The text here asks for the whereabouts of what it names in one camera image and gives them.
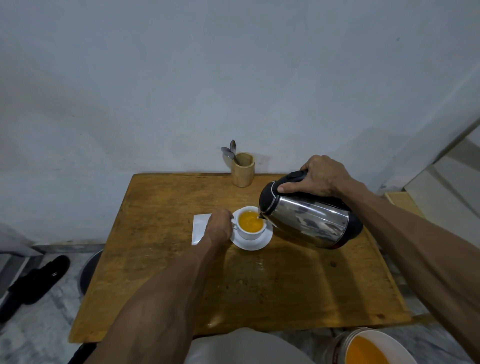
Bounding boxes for white paper napkin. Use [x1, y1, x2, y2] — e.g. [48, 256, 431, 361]
[191, 214, 213, 245]

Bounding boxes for person's right forearm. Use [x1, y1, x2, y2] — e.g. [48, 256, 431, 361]
[337, 179, 480, 361]

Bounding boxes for person's left hand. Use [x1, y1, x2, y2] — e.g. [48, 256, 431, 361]
[202, 208, 235, 246]

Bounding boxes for bamboo spoon holder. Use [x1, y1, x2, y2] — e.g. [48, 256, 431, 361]
[231, 152, 256, 188]

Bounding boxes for person's left forearm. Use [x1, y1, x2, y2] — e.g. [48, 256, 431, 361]
[84, 240, 226, 364]

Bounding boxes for white saucer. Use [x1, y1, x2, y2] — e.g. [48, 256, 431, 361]
[229, 205, 274, 251]

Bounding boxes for stainless steel electric kettle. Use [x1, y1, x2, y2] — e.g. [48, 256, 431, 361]
[259, 170, 364, 250]

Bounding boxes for white stair steps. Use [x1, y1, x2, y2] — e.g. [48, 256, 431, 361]
[403, 124, 480, 249]

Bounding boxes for white tea cup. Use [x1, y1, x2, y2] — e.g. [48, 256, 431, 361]
[232, 206, 268, 241]

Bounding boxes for person's right hand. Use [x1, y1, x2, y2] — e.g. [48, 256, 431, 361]
[277, 155, 357, 198]

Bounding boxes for dark round stool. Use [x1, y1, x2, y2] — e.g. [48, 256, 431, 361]
[78, 249, 104, 297]

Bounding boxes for white bucket with orange liquid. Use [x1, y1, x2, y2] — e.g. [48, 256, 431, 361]
[323, 327, 418, 364]

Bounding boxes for wooden board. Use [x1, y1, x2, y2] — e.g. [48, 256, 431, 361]
[384, 191, 427, 219]

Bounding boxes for black sandal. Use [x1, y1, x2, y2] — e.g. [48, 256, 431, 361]
[0, 255, 71, 324]

